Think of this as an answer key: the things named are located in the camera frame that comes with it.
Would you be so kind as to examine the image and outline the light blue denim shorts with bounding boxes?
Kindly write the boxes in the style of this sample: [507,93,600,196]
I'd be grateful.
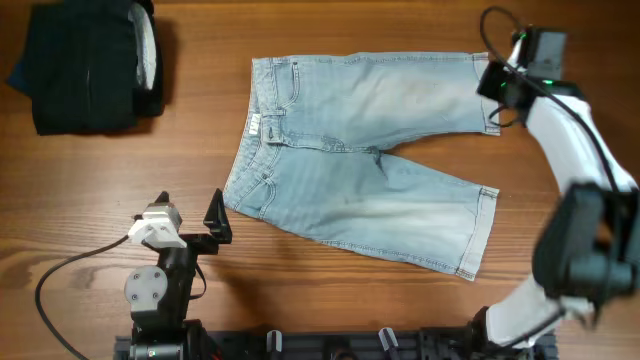
[224,52,499,280]

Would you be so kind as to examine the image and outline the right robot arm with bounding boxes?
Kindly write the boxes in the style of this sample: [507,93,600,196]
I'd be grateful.
[465,26,639,356]

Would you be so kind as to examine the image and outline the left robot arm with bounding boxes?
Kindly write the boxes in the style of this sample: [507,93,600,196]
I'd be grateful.
[124,190,232,360]

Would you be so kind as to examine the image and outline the black fabric storage bag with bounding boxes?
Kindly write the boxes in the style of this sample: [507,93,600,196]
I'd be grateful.
[7,0,164,136]

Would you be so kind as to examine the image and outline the left black cable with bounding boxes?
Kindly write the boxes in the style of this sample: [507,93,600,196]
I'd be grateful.
[33,234,131,360]

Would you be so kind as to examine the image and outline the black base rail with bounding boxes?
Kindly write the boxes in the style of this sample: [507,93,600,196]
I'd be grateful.
[113,327,559,360]

